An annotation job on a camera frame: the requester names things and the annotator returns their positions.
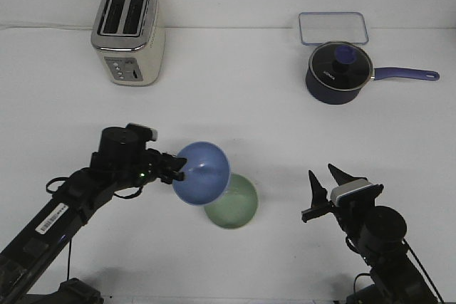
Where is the clear container lid blue rim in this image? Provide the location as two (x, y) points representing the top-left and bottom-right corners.
(298, 11), (369, 46)

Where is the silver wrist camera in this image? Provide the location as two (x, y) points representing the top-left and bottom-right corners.
(330, 179), (373, 206)
(126, 123), (158, 142)

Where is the white toaster power cord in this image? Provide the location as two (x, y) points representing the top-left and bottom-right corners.
(0, 23), (95, 32)

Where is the green bowl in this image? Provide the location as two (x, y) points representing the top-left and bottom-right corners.
(204, 173), (259, 229)

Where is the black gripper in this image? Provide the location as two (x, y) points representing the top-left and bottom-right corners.
(301, 163), (384, 233)
(90, 127), (187, 187)

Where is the blue bowl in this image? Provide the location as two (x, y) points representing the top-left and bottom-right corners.
(172, 142), (231, 206)

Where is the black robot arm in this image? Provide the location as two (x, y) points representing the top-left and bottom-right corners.
(301, 164), (443, 303)
(1, 124), (187, 303)

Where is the dark blue saucepan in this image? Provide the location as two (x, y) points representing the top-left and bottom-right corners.
(306, 67), (440, 105)

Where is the glass pot lid blue knob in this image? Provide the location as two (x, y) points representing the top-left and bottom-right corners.
(309, 41), (373, 91)

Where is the silver two-slot toaster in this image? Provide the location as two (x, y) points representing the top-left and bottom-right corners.
(90, 0), (166, 86)

